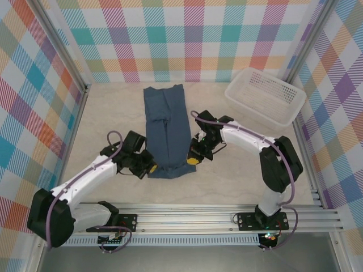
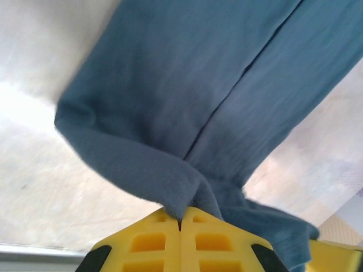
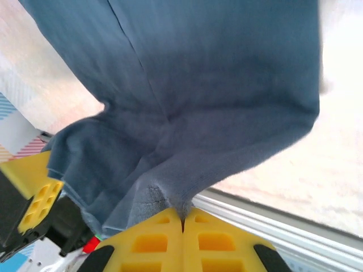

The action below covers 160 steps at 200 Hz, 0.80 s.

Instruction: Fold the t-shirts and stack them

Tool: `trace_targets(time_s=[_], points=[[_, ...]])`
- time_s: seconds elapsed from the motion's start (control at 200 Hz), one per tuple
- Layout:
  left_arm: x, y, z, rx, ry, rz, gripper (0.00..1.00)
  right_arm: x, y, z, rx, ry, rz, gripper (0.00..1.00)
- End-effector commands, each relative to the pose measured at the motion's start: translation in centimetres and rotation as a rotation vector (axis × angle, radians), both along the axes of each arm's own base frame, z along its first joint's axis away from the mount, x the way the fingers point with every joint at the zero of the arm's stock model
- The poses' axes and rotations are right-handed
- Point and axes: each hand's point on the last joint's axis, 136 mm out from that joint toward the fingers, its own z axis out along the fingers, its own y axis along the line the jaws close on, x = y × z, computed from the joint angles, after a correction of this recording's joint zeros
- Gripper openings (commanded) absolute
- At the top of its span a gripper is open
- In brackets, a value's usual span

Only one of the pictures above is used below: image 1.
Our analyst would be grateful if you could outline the blue t-shirt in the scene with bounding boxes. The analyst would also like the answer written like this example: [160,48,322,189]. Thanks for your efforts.
[143,84,197,180]

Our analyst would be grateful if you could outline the white plastic basket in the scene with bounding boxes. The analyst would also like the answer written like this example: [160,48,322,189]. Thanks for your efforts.
[224,67,307,128]

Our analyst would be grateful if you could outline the small electronics board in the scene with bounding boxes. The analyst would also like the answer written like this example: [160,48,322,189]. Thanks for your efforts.
[98,233,125,246]
[260,232,280,244]

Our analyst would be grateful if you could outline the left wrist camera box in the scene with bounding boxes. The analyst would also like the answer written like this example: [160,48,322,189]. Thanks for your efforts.
[124,130,147,155]

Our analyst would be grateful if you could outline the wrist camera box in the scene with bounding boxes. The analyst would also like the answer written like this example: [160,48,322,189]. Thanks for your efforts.
[195,110,218,127]
[124,130,147,155]

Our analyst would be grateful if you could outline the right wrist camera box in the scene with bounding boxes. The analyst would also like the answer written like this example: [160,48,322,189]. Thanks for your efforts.
[195,110,218,127]

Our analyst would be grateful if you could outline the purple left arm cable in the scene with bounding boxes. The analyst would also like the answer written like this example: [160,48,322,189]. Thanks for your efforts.
[45,130,133,254]

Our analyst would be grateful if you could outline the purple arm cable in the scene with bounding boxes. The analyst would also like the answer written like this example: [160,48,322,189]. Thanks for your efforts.
[45,130,133,254]
[189,110,299,252]

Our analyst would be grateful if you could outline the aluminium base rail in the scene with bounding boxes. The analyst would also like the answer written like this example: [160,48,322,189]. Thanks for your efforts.
[31,202,344,235]

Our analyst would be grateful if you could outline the white slotted cable duct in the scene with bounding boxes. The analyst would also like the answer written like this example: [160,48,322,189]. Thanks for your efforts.
[45,233,260,247]

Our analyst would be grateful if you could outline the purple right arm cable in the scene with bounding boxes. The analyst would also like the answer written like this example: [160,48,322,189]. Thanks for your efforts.
[189,110,299,252]

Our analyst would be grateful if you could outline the aluminium table side rail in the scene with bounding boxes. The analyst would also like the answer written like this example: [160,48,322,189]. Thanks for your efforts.
[292,116,326,209]

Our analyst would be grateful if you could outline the aluminium frame post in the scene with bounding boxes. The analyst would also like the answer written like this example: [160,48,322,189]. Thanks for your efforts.
[283,0,338,83]
[27,0,91,93]

